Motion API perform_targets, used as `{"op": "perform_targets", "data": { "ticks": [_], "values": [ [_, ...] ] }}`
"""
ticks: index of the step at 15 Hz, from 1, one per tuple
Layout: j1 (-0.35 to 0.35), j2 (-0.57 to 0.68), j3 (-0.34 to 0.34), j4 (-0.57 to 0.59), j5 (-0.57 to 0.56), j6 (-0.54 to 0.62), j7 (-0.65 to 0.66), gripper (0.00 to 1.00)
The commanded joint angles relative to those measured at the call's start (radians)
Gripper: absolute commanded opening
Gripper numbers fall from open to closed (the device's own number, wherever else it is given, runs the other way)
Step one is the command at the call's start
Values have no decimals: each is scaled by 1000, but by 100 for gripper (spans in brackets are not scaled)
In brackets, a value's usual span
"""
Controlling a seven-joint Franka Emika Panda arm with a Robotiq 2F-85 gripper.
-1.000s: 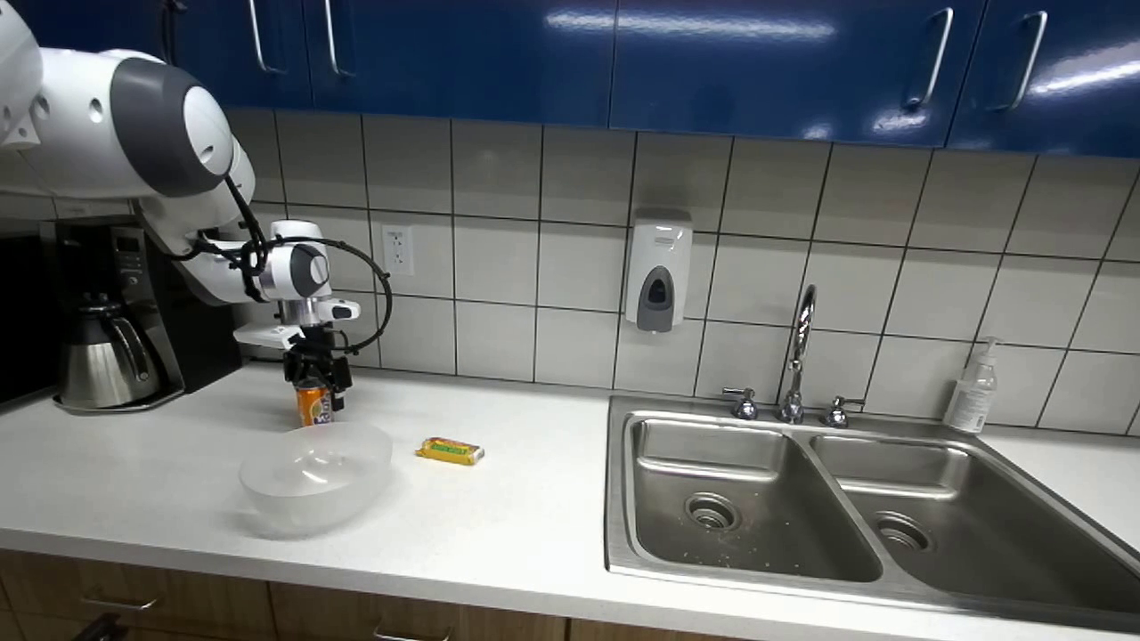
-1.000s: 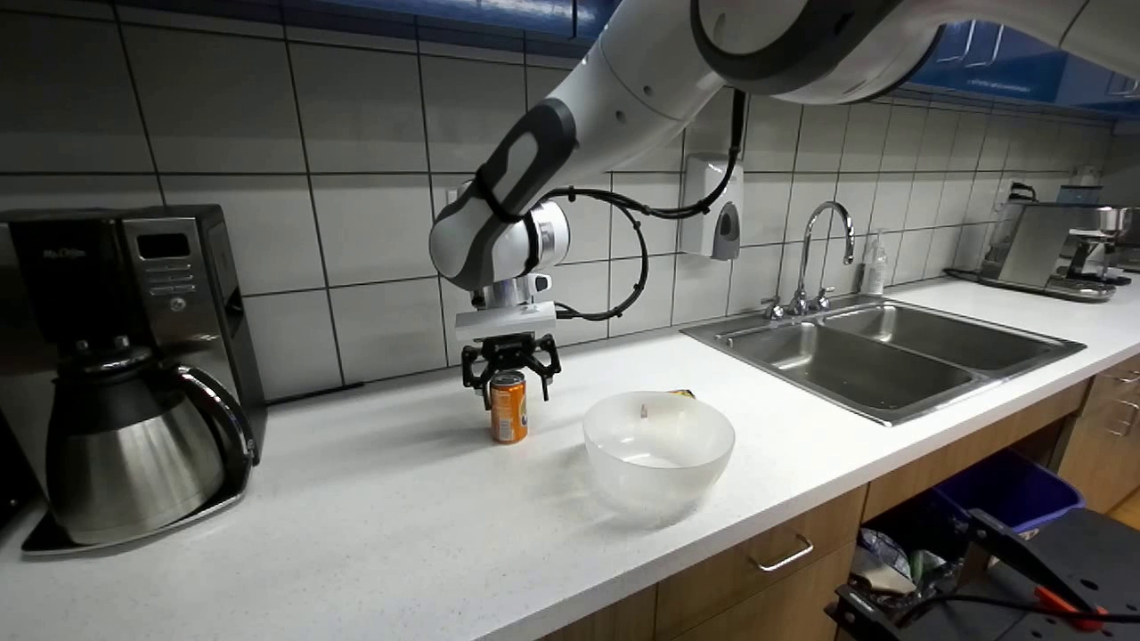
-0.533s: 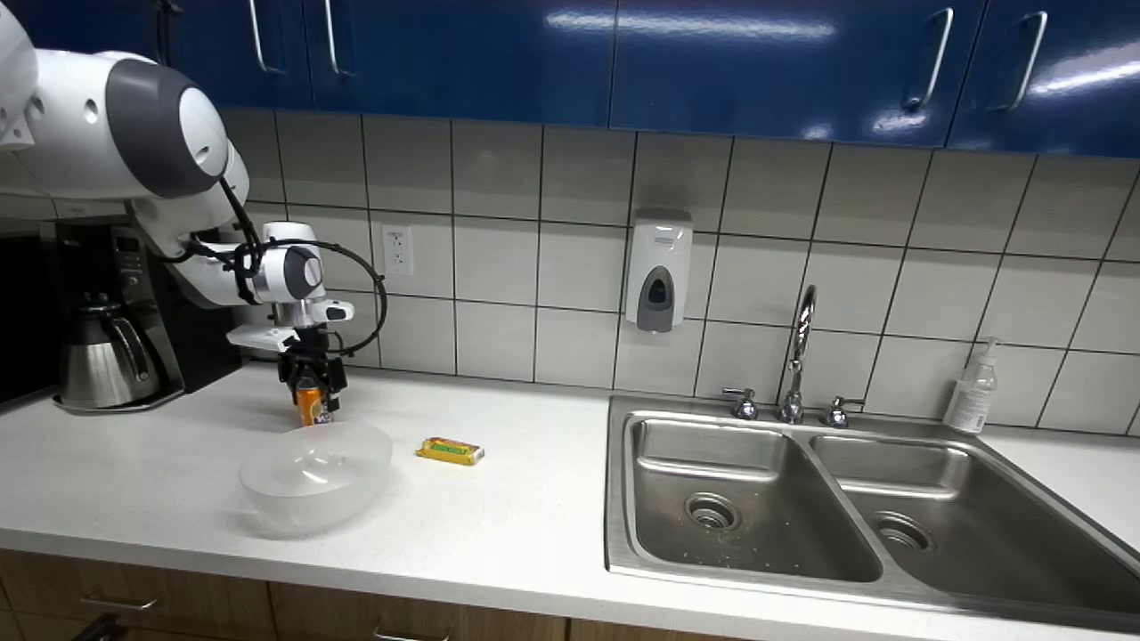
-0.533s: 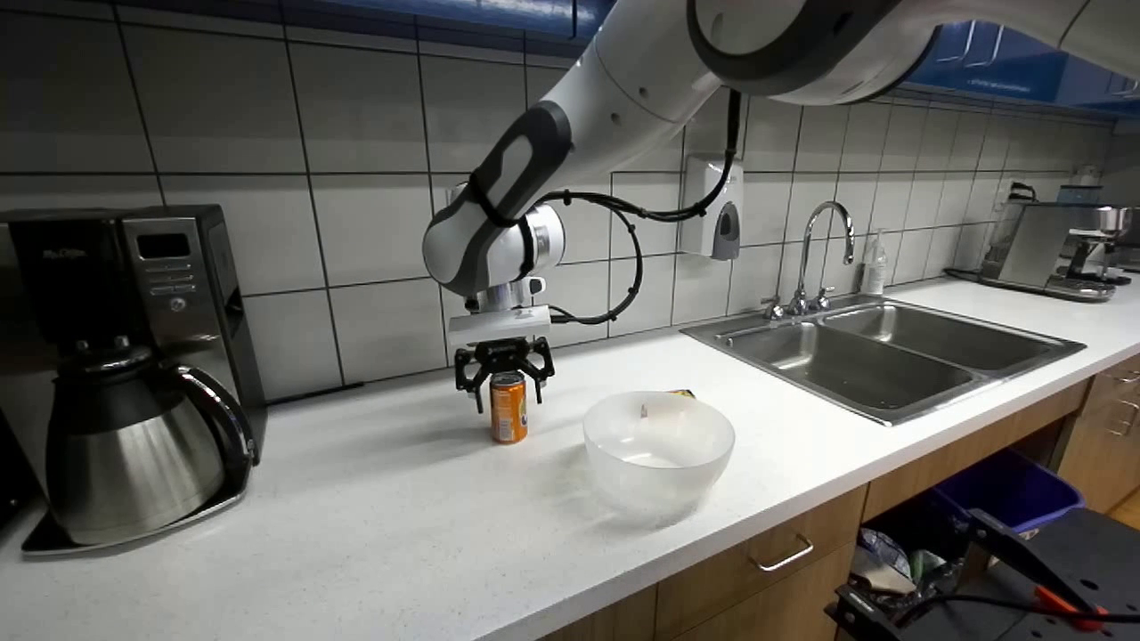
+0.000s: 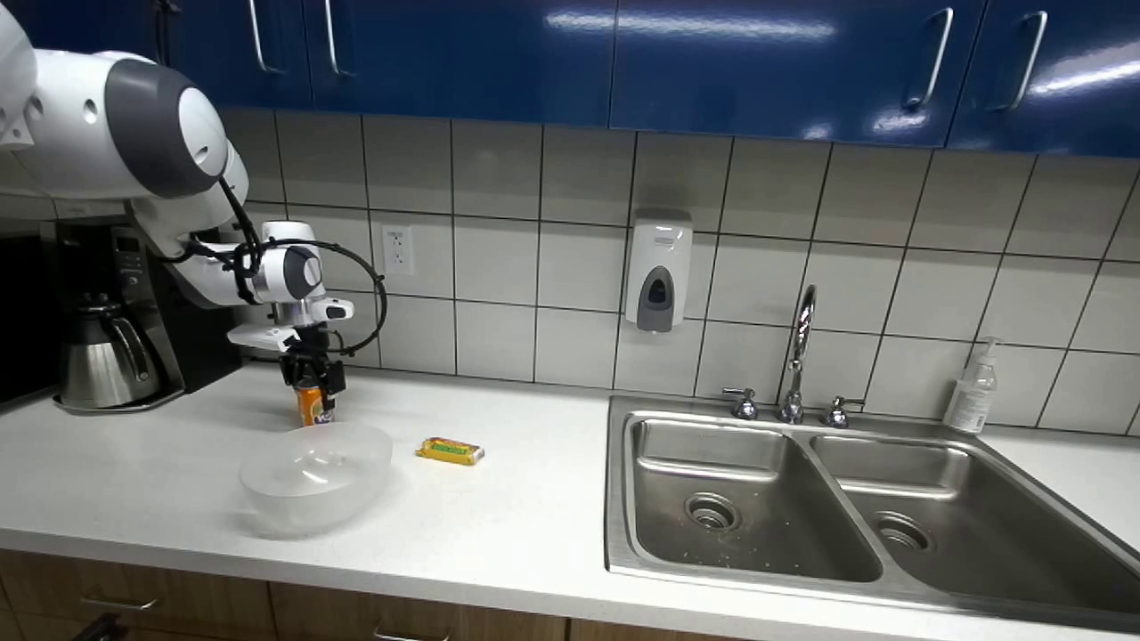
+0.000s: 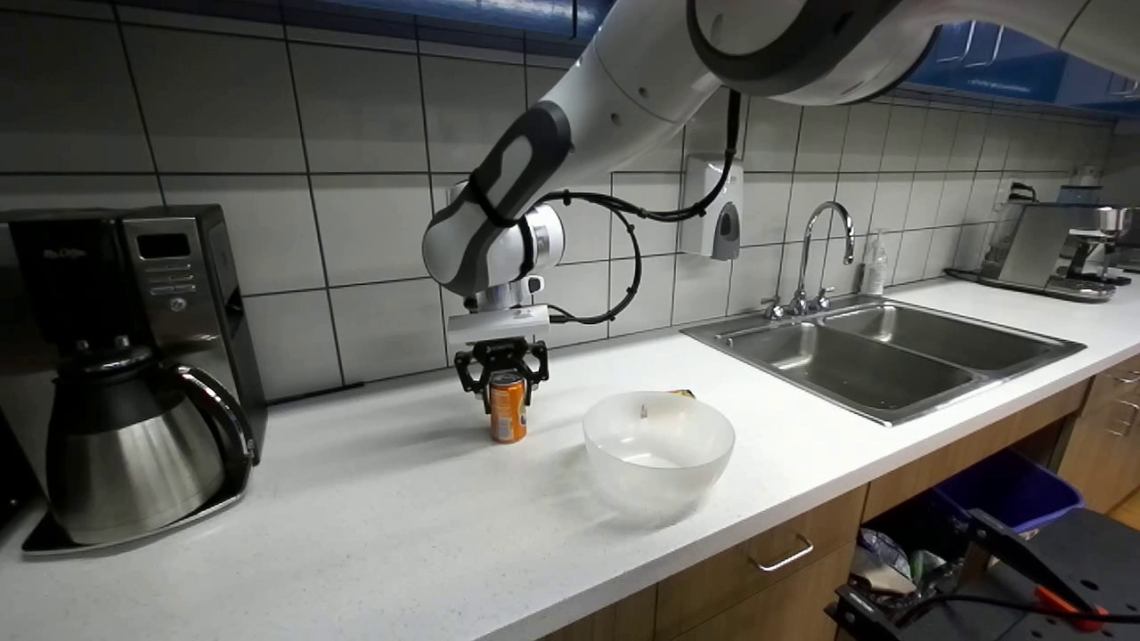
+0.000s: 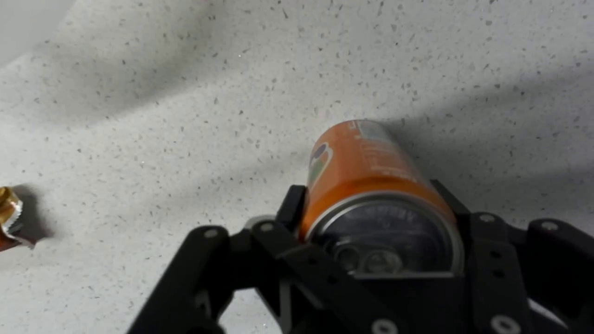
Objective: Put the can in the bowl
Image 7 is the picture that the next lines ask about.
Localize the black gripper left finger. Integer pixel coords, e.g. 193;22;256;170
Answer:
126;183;404;334

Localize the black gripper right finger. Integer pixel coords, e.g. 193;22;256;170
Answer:
369;178;594;334

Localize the orange soda can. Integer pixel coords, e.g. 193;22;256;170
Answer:
297;117;467;280

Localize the yellow snack packet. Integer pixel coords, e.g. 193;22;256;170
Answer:
0;183;26;252

